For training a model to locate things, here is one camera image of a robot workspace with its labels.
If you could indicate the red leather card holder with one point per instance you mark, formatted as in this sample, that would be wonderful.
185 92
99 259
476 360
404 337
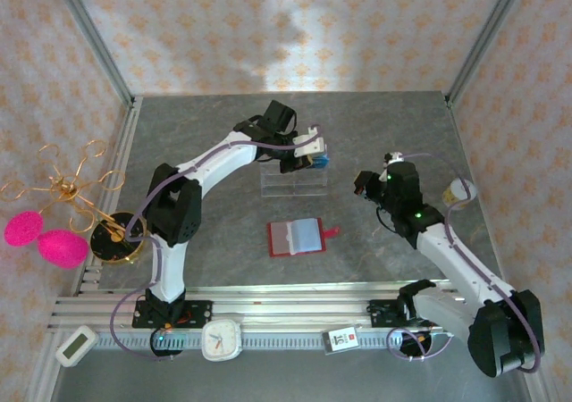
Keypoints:
297 237

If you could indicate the aluminum corner post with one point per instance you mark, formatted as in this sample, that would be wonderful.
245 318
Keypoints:
96 40
484 40

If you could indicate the aluminum front rail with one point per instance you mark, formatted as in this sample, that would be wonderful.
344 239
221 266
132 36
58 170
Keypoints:
277 306

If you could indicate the white tag red logo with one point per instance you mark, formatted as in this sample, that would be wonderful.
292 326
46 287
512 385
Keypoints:
342 340

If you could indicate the aluminum right corner post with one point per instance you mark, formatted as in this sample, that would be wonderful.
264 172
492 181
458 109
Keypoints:
484 40

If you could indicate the yellow white paper cup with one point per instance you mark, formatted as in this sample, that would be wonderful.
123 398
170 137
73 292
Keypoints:
456 196

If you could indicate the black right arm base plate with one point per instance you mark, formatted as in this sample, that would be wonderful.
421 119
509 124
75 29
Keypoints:
380 312

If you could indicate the large pink fuzzy ball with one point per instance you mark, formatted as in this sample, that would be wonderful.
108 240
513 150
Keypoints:
62 249

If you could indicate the clear acrylic stepped stand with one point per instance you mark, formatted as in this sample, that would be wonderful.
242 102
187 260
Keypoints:
292 183

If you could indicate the white square alarm clock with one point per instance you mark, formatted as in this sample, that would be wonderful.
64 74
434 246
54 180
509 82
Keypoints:
221 340

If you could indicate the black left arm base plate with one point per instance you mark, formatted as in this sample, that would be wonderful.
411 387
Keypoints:
199 312

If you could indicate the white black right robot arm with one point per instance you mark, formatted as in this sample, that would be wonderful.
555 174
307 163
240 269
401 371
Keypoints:
456 259

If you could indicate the small pink fuzzy ball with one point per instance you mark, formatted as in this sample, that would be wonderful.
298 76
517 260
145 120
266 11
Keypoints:
23 228

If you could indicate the aluminum side rail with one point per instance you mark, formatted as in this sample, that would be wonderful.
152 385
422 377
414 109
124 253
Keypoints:
124 152

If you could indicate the white digital timer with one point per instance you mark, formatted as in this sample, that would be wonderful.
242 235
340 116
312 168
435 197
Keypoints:
76 346

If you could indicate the aluminum left corner post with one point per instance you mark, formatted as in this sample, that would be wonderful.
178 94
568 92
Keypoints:
96 40

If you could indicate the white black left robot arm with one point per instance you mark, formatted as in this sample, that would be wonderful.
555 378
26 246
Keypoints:
172 268

